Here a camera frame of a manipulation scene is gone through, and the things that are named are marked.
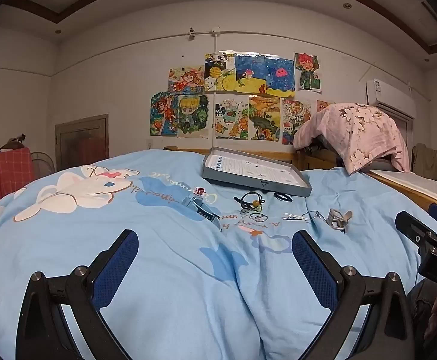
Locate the white cable conduit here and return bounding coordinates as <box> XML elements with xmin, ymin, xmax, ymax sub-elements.
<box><xmin>59</xmin><ymin>26</ymin><xmax>429</xmax><ymax>149</ymax></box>

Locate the green hanging jacket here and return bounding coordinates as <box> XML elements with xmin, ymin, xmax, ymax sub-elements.
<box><xmin>412</xmin><ymin>143</ymin><xmax>437</xmax><ymax>181</ymax></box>

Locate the light blue printed blanket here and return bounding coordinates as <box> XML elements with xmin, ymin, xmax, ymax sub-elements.
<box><xmin>0</xmin><ymin>148</ymin><xmax>437</xmax><ymax>360</ymax></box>

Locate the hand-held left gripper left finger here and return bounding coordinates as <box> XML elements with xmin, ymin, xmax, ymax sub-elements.
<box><xmin>16</xmin><ymin>229</ymin><xmax>140</xmax><ymax>360</ymax></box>

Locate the wooden cabinet door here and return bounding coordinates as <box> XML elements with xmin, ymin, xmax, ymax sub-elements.
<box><xmin>54</xmin><ymin>114</ymin><xmax>109</xmax><ymax>172</ymax></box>

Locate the dark clothes hanger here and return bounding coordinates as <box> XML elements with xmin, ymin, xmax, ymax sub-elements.
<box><xmin>0</xmin><ymin>133</ymin><xmax>26</xmax><ymax>169</ymax></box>

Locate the blue-grey hair claw clip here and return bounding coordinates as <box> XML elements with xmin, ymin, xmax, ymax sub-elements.
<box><xmin>183</xmin><ymin>196</ymin><xmax>221</xmax><ymax>221</ymax></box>

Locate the group of colourful wall drawings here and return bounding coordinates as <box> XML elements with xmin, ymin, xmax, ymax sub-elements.
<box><xmin>150</xmin><ymin>50</ymin><xmax>335</xmax><ymax>145</ymax></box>

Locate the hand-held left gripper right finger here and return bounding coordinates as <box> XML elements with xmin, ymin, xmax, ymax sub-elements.
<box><xmin>291</xmin><ymin>229</ymin><xmax>416</xmax><ymax>360</ymax></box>

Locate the black hair tie with bead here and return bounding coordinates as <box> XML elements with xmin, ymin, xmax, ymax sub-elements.
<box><xmin>241</xmin><ymin>192</ymin><xmax>266</xmax><ymax>211</ymax></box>

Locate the grey shallow tray box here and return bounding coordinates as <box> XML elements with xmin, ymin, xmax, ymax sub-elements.
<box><xmin>202</xmin><ymin>147</ymin><xmax>313</xmax><ymax>198</ymax></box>

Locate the white air conditioner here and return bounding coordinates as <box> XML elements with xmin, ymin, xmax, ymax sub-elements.
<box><xmin>366</xmin><ymin>79</ymin><xmax>417</xmax><ymax>119</ymax></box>

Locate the pink floral cloth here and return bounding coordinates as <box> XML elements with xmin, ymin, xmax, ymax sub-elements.
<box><xmin>293</xmin><ymin>102</ymin><xmax>411</xmax><ymax>175</ymax></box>

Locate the round fan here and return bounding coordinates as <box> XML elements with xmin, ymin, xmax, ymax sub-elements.
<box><xmin>30</xmin><ymin>151</ymin><xmax>56</xmax><ymax>177</ymax></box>

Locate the white mattress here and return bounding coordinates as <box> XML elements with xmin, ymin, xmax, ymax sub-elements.
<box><xmin>369</xmin><ymin>170</ymin><xmax>437</xmax><ymax>211</ymax></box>

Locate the grey hair claw clip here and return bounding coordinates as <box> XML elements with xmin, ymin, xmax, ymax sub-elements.
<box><xmin>327</xmin><ymin>208</ymin><xmax>354</xmax><ymax>232</ymax></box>

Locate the red plaid cloth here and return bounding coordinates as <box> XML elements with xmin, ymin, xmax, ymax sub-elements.
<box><xmin>0</xmin><ymin>147</ymin><xmax>35</xmax><ymax>209</ymax></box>

